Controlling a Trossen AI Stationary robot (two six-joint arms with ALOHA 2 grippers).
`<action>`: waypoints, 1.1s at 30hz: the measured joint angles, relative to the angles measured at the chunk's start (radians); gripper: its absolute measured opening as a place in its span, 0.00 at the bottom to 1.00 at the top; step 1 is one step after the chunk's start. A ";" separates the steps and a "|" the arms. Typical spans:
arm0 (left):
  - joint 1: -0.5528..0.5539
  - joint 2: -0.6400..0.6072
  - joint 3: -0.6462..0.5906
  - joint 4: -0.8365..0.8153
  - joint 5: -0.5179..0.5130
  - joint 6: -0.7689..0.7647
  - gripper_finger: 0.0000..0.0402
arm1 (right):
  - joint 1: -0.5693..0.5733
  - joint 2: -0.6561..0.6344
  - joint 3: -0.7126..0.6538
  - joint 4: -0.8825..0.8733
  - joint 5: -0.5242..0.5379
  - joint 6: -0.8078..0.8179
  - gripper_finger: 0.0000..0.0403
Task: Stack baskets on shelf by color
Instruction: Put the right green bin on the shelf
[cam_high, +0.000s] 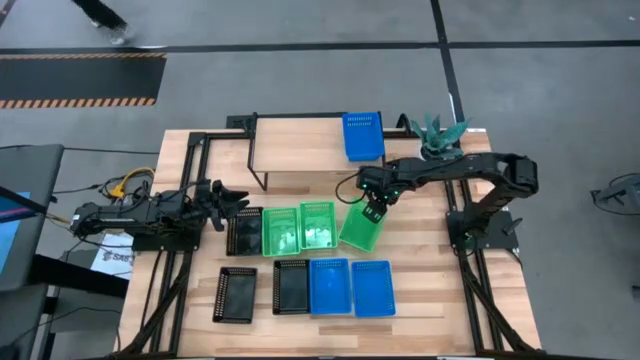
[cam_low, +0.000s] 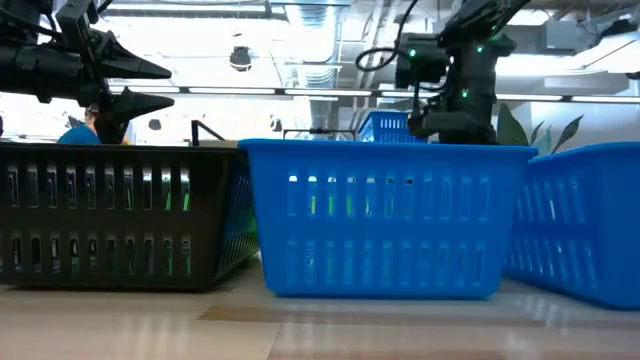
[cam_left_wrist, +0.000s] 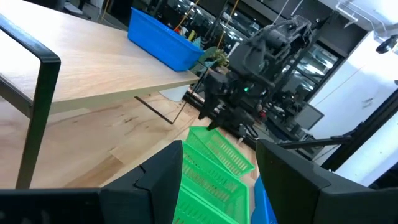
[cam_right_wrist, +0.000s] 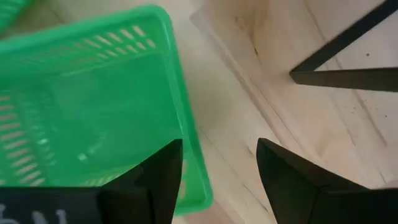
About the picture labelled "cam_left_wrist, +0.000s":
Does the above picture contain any dark monitor screen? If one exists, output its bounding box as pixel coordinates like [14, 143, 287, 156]
[292, 102, 325, 131]

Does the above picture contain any black mounted camera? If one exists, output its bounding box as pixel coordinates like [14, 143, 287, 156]
[375, 34, 398, 54]

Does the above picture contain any green plastic basket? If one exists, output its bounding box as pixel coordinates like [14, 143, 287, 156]
[181, 140, 251, 224]
[185, 126, 256, 179]
[172, 185, 240, 224]

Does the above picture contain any blue plastic basket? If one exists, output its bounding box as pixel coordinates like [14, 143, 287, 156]
[250, 175, 279, 224]
[127, 6, 205, 72]

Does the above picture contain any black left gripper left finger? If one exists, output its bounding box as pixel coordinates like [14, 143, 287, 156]
[0, 139, 184, 224]

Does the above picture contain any wooden shelf black metal frame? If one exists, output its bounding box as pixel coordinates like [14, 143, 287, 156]
[0, 0, 201, 190]

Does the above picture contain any black diagonal metal post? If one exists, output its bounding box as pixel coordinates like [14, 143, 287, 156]
[320, 90, 398, 172]

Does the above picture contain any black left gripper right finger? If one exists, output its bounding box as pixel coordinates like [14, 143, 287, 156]
[255, 139, 398, 224]

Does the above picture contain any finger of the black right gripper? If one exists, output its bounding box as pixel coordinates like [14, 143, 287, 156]
[206, 107, 229, 131]
[198, 93, 216, 121]

